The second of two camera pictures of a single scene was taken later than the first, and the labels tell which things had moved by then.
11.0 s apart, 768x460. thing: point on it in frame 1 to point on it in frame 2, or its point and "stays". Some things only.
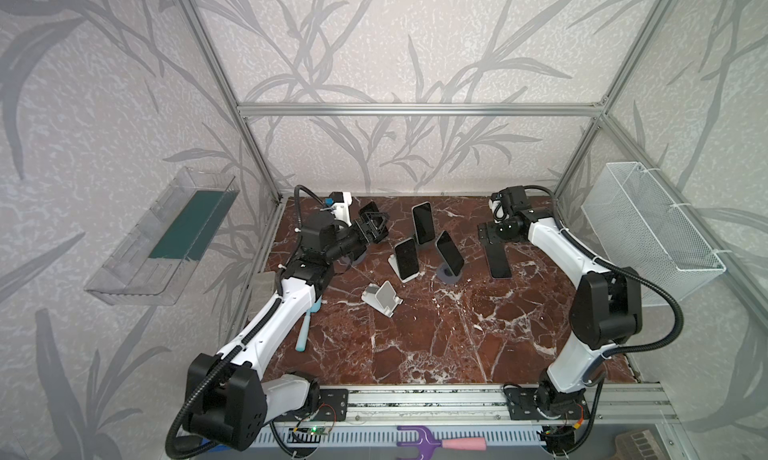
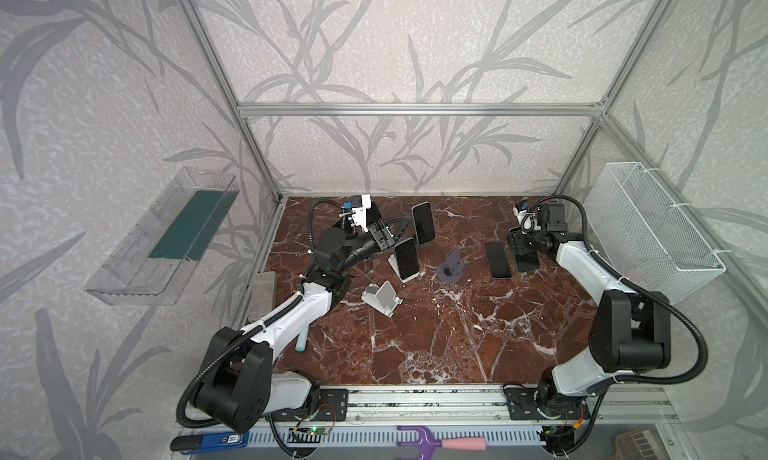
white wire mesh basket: [639, 229] stays
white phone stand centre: [392, 260] stays
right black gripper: [492, 232] to [520, 244]
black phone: [450, 252] to [527, 262]
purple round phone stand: [446, 274] stays
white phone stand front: [382, 297] stays
